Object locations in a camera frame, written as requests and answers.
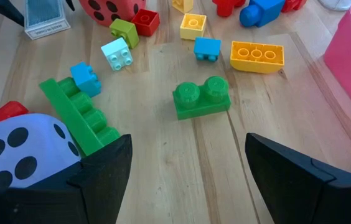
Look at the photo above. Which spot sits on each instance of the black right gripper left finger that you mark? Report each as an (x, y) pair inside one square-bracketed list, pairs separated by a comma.
[(101, 186)]

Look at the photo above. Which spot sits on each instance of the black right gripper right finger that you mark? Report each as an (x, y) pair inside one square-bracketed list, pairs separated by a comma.
[(287, 186)]

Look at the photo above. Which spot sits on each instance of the green two-stud block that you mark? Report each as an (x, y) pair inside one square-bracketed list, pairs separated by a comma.
[(200, 109)]

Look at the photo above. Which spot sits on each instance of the red foam die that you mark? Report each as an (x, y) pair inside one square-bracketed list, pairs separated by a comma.
[(125, 14)]

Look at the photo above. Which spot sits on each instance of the blue playing card box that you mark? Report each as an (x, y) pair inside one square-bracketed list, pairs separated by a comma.
[(44, 15)]

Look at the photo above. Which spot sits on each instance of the purple foam die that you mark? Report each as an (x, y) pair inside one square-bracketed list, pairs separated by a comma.
[(41, 149)]

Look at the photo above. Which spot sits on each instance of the long green building block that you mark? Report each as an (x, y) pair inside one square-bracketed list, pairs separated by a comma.
[(69, 112)]

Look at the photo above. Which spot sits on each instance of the blue small building block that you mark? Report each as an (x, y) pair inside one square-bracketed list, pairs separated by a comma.
[(206, 46), (83, 79)]

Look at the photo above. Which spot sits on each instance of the large red stepped block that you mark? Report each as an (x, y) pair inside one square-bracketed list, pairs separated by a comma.
[(4, 112)]

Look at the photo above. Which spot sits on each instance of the orange long building block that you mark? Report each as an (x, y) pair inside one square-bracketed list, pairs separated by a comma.
[(256, 67)]

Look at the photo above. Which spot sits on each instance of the light cyan small block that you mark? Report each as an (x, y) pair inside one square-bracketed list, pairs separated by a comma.
[(114, 51)]

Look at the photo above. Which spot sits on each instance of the lime green small block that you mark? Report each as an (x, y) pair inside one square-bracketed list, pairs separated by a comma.
[(125, 31)]

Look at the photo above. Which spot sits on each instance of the small red building block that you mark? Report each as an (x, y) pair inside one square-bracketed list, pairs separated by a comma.
[(146, 26)]

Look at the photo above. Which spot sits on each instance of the blue cylinder building block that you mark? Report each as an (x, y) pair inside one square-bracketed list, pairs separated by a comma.
[(265, 12)]

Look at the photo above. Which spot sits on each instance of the yellow small building block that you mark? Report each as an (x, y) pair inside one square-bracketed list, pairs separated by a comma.
[(188, 32), (183, 6)]

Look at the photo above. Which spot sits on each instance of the clear plastic bin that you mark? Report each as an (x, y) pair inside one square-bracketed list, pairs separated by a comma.
[(340, 3)]

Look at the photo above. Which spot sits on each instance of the black aluminium rig frame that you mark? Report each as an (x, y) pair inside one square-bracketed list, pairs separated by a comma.
[(4, 9)]

